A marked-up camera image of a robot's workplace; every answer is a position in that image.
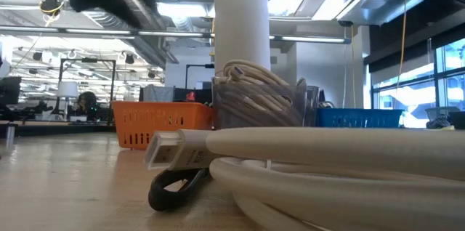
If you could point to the black background frame rig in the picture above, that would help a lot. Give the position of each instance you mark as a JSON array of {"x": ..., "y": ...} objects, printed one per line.
[{"x": 87, "y": 60}]

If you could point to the white shade wooden table lamp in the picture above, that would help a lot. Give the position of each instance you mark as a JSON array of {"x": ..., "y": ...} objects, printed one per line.
[{"x": 241, "y": 16}]

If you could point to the orange plastic basket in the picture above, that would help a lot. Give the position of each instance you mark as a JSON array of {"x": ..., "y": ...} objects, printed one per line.
[{"x": 163, "y": 105}]

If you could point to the blue plastic basket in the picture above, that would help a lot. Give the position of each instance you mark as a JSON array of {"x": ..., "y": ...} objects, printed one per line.
[{"x": 363, "y": 113}]

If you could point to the person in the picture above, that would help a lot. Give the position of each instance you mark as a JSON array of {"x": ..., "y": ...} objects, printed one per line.
[{"x": 87, "y": 102}]

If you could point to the grey background box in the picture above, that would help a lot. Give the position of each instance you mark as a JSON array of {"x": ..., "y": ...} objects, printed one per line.
[{"x": 158, "y": 93}]

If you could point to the dark monitor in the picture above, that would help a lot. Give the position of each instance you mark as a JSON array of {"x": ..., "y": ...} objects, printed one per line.
[{"x": 9, "y": 91}]

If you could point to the grey transparent plastic basket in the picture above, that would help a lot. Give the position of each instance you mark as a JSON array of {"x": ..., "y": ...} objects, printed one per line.
[{"x": 312, "y": 107}]

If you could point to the silver metal post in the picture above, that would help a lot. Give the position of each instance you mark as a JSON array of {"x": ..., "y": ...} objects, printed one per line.
[{"x": 11, "y": 136}]

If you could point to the black ceiling device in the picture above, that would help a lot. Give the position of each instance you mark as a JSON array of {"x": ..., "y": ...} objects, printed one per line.
[{"x": 51, "y": 5}]

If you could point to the black aluminium table frame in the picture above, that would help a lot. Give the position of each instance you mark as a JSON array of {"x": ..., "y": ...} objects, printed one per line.
[{"x": 54, "y": 129}]

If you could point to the small white background lamp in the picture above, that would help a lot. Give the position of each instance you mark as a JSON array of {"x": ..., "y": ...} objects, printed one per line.
[{"x": 67, "y": 89}]

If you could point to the grey yellow bundle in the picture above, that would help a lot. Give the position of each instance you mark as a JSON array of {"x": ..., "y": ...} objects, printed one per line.
[{"x": 439, "y": 122}]

